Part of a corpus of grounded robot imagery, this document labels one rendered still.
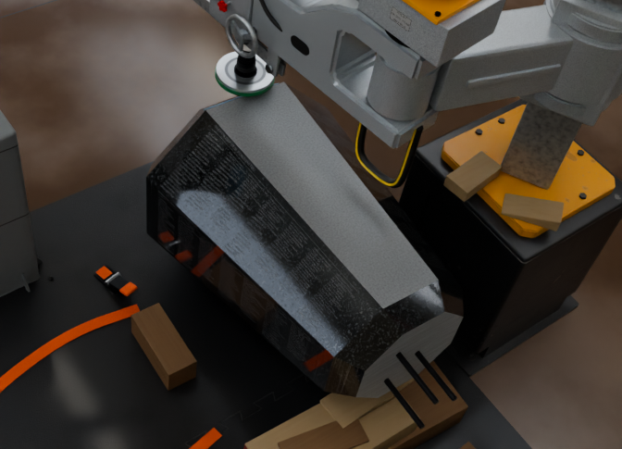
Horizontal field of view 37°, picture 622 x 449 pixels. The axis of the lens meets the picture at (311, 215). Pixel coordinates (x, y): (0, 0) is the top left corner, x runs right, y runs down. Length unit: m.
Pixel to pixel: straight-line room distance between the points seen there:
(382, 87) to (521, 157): 0.80
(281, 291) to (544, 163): 1.03
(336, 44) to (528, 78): 0.60
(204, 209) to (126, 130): 1.23
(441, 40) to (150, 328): 1.70
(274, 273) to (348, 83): 0.67
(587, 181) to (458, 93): 0.87
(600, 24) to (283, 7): 0.95
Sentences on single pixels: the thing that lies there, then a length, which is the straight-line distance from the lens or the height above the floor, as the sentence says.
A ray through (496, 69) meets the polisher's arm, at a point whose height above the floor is 1.40.
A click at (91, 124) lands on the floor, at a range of 4.42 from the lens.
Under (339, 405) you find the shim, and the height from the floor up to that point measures 0.26.
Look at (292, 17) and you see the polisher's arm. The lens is 2.90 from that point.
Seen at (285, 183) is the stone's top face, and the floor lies 0.82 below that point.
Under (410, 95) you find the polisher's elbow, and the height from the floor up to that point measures 1.36.
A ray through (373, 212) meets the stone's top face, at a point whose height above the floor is 0.82.
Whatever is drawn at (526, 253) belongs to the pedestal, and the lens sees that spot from 3.26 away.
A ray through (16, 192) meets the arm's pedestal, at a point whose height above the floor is 0.57.
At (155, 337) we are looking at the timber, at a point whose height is 0.14.
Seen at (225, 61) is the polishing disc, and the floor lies 0.88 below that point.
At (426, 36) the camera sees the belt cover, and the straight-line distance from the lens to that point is 2.48.
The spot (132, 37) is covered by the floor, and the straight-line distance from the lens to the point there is 4.87.
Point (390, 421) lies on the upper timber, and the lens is 3.34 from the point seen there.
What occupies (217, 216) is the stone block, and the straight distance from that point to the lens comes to 3.20.
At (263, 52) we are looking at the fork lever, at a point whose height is 1.09.
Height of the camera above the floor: 3.16
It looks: 50 degrees down
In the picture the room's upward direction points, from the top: 12 degrees clockwise
